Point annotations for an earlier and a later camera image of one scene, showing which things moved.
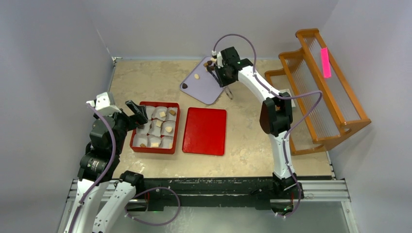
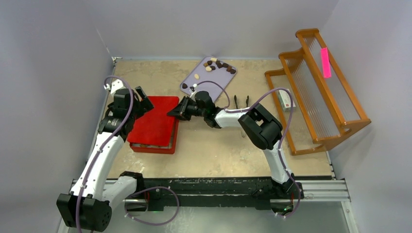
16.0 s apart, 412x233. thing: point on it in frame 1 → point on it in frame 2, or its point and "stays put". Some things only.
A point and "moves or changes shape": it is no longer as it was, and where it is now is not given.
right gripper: [222, 82] → [178, 111]
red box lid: [205, 131] → [155, 127]
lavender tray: [201, 85] stays put
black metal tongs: [229, 92] moves or changes shape
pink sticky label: [326, 65] stays put
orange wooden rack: [324, 108] stays put
